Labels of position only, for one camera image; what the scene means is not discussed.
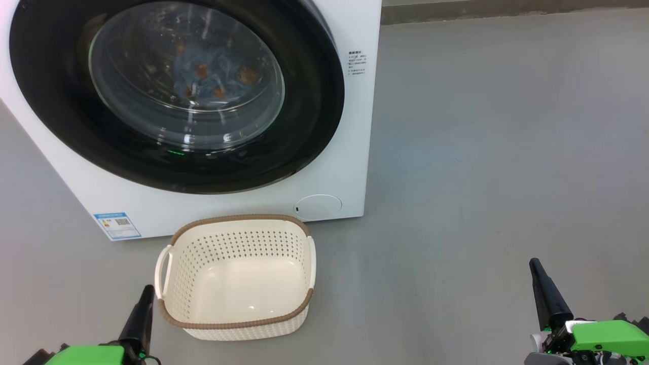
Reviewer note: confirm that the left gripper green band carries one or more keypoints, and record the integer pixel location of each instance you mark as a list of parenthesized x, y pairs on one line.
[(88, 356)]

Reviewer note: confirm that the round filter cover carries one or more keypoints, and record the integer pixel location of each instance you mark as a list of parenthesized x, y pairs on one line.
[(319, 208)]

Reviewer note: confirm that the white front-load washing machine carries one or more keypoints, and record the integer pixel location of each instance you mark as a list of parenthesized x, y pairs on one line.
[(355, 152)]

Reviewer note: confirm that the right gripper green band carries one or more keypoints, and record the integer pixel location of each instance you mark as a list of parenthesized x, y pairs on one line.
[(608, 337)]

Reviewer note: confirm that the washing machine drum with clothes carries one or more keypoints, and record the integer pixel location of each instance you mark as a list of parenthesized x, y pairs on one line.
[(132, 76)]

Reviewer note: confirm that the grey washing machine door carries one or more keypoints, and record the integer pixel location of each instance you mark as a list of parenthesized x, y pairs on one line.
[(50, 91)]

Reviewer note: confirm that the printed text label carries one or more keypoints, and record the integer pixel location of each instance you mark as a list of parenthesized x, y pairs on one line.
[(357, 63)]

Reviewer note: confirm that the blue cartoon print garment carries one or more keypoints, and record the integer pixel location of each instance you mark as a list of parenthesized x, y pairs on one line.
[(218, 71)]

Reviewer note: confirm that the blue energy label sticker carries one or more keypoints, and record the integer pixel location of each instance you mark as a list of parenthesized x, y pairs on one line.
[(117, 225)]

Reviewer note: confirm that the cream perforated laundry basket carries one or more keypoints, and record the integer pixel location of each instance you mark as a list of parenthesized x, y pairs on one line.
[(238, 243)]

